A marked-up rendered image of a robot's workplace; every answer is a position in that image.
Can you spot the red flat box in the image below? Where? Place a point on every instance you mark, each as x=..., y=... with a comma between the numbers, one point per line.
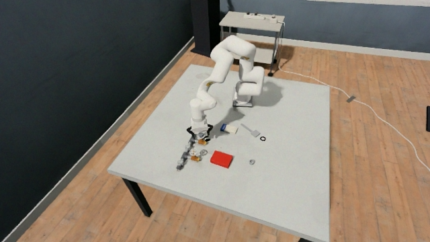
x=221, y=159

